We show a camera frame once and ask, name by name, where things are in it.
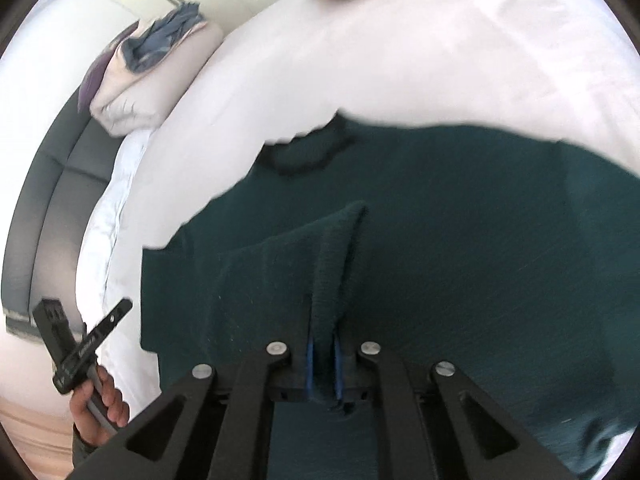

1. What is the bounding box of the blue crumpled garment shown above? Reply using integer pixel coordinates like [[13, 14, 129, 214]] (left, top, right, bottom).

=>
[[122, 2, 205, 74]]

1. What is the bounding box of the dark grey padded headboard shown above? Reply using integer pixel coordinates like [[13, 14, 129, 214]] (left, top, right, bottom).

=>
[[1, 93, 122, 340]]

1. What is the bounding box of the purple cloth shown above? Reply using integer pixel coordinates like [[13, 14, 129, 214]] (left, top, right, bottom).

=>
[[77, 21, 139, 113]]

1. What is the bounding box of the dark green knit sweater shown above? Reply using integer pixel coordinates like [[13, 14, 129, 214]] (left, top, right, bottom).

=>
[[141, 116, 639, 479]]

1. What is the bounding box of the person's left hand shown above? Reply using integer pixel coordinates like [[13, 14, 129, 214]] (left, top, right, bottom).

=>
[[68, 364, 130, 447]]

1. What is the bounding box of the white bed sheet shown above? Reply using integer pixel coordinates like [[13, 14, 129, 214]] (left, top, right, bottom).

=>
[[77, 0, 639, 412]]

